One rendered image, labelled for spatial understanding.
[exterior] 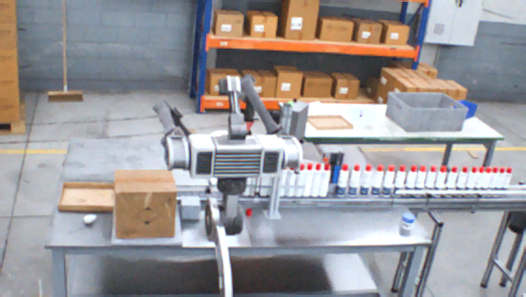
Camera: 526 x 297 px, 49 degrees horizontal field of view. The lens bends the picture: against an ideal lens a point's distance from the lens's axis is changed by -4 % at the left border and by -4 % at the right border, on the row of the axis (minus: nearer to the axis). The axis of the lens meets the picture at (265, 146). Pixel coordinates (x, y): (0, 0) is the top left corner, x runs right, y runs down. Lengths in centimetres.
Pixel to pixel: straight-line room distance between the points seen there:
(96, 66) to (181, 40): 111
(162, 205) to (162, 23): 474
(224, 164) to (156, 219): 65
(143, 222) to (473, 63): 704
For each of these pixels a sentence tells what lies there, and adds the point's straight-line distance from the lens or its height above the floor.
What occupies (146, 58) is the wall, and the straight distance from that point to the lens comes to 762.
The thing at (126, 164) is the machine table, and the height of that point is 83.
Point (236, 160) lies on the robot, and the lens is 254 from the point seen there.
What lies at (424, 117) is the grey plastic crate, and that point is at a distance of 513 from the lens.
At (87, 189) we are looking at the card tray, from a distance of 357.
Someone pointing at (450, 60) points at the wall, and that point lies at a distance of 908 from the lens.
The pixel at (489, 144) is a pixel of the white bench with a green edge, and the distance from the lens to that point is 558.
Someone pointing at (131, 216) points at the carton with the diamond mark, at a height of 98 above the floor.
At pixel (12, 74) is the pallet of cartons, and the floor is 64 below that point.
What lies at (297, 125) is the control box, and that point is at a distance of 318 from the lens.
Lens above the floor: 255
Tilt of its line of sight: 24 degrees down
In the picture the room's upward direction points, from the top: 7 degrees clockwise
